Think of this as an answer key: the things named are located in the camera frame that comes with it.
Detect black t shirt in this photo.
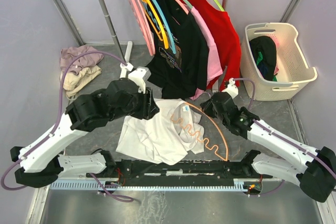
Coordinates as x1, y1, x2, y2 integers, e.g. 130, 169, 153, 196
147, 0, 209, 100

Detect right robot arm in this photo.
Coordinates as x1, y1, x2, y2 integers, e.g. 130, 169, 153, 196
201, 92, 335, 202

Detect pink t shirt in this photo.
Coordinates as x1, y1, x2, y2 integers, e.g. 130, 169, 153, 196
190, 7, 223, 100

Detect orange wavy hanger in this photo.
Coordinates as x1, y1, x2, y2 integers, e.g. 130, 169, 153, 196
170, 101, 229, 162

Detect dark clothes in basket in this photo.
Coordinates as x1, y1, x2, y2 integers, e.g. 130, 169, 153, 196
249, 36, 278, 82

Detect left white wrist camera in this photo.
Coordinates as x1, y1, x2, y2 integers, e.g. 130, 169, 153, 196
120, 63, 151, 93

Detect red t shirt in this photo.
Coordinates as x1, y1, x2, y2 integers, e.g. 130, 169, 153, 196
188, 0, 242, 81

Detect white t shirt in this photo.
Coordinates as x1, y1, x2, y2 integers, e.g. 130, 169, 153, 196
116, 99, 204, 165

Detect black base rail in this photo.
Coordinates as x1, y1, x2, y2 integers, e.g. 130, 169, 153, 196
94, 151, 265, 195

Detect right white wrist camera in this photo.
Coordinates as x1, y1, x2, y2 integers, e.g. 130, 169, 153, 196
222, 78, 239, 99

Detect beige crumpled cloth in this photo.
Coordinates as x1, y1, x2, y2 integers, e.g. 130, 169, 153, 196
63, 66, 102, 101

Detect blue hanger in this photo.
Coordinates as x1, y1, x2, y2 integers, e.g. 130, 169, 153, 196
140, 0, 176, 55

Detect mauve crumpled cloth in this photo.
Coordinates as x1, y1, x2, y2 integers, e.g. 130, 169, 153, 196
60, 45, 104, 75

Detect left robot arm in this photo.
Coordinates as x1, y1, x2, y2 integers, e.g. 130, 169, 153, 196
10, 78, 160, 188

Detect pink wavy hanger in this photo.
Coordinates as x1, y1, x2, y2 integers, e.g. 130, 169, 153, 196
128, 0, 155, 56

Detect yellow hanger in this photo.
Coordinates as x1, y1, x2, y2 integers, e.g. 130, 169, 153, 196
141, 0, 169, 49

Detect cream laundry basket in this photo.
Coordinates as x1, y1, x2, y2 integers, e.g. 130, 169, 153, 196
240, 23, 318, 101

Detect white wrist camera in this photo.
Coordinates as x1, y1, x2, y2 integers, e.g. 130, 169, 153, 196
222, 78, 239, 99
120, 63, 151, 93

